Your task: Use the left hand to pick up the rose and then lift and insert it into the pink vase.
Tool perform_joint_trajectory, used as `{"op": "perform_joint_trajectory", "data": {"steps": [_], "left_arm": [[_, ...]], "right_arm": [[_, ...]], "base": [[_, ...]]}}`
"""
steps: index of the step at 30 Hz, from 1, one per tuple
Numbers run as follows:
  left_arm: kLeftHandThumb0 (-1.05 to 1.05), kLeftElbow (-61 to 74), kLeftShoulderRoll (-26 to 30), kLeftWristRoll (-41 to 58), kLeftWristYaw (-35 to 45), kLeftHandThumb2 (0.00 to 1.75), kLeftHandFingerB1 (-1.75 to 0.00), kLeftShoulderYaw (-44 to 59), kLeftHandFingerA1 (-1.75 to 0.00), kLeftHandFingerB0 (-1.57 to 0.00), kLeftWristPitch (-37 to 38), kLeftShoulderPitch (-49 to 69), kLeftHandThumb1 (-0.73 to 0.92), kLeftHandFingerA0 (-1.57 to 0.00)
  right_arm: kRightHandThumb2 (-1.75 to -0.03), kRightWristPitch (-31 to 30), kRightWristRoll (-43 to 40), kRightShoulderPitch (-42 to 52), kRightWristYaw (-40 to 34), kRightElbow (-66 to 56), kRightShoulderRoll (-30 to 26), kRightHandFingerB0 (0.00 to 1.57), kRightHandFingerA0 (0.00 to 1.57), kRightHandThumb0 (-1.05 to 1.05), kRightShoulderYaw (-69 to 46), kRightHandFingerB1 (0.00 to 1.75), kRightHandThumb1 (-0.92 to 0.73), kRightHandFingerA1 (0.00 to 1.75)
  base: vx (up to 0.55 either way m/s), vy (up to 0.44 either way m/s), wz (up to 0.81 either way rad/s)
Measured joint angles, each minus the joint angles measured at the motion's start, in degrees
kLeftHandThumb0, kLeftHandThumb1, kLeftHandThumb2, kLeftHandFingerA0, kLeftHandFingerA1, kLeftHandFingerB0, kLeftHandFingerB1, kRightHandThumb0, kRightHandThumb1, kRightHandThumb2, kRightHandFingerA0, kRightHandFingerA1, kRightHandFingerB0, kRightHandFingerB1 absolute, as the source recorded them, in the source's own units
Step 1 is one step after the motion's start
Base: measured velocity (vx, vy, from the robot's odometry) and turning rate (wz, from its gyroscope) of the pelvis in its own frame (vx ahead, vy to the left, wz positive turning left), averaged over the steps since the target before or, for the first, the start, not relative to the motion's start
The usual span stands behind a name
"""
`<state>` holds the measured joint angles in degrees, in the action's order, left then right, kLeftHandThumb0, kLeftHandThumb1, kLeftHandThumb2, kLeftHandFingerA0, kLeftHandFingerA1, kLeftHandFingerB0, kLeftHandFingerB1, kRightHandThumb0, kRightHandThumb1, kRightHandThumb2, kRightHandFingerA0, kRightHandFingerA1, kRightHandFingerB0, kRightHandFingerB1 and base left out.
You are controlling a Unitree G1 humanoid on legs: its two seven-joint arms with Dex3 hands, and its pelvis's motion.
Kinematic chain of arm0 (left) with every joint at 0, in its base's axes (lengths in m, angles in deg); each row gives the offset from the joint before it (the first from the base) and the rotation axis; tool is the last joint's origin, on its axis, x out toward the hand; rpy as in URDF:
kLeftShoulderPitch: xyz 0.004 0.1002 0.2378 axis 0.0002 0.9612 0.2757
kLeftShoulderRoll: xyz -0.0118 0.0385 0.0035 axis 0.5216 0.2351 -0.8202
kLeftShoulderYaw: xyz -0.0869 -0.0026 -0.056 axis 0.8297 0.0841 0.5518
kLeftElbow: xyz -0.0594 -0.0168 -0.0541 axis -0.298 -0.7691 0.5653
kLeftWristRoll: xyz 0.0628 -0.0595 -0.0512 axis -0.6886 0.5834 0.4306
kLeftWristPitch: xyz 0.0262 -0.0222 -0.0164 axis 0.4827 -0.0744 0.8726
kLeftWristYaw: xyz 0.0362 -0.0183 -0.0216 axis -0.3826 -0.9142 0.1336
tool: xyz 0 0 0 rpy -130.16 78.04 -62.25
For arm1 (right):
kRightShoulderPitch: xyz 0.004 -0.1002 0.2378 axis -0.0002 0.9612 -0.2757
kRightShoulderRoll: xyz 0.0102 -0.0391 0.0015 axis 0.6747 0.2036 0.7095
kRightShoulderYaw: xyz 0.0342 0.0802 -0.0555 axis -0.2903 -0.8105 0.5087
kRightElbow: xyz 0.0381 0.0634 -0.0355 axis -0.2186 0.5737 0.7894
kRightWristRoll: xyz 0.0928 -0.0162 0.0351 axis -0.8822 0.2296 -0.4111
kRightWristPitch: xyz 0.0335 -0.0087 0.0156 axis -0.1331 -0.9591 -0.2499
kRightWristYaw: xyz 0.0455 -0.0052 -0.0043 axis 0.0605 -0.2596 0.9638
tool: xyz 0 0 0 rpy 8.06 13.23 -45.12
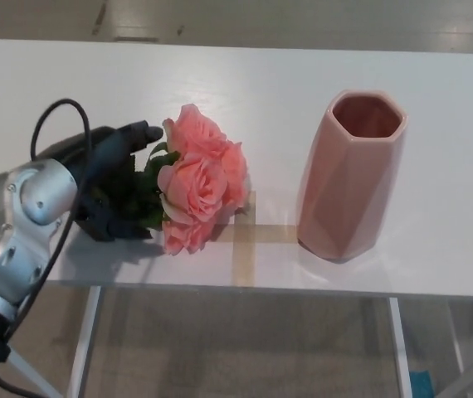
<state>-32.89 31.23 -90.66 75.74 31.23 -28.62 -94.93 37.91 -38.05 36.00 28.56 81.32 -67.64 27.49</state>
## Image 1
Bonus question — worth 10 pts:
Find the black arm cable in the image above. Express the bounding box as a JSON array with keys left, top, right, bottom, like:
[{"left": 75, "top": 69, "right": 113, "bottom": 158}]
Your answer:
[{"left": 0, "top": 98, "right": 96, "bottom": 398}]

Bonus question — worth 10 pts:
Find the pink rose bouquet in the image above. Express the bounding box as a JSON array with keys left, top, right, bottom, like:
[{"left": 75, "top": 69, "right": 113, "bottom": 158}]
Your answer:
[{"left": 90, "top": 103, "right": 249, "bottom": 256}]

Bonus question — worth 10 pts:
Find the pink faceted ceramic vase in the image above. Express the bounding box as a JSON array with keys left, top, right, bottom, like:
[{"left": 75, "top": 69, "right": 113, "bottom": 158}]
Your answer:
[{"left": 295, "top": 89, "right": 408, "bottom": 262}]

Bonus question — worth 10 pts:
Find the white table leg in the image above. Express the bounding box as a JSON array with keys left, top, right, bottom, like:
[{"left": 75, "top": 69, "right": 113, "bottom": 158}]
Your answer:
[
  {"left": 388, "top": 297, "right": 412, "bottom": 398},
  {"left": 66, "top": 285, "right": 103, "bottom": 398}
]

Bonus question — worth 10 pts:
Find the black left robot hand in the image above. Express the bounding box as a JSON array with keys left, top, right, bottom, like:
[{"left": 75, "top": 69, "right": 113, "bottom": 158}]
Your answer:
[{"left": 32, "top": 119, "right": 165, "bottom": 244}]

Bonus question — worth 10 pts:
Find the teal floor marker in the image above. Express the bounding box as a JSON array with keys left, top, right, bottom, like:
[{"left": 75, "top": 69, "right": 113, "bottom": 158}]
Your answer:
[{"left": 410, "top": 370, "right": 433, "bottom": 398}]

